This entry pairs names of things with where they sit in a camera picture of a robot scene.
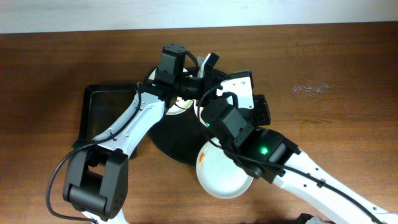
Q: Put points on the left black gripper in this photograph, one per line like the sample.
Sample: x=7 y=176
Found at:
x=203 y=82

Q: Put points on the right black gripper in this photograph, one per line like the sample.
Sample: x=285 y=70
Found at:
x=261 y=109

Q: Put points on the light grey plate bottom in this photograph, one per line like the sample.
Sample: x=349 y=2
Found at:
x=218 y=175

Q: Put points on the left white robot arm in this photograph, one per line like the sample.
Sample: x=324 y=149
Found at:
x=96 y=182

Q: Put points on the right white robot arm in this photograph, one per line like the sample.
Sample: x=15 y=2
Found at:
x=281 y=162

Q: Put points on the round black serving tray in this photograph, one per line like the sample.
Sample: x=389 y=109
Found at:
x=180 y=137

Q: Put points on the rectangular black tray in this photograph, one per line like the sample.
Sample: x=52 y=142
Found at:
x=102 y=105

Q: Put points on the white plate top left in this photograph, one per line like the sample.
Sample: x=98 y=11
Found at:
x=180 y=106

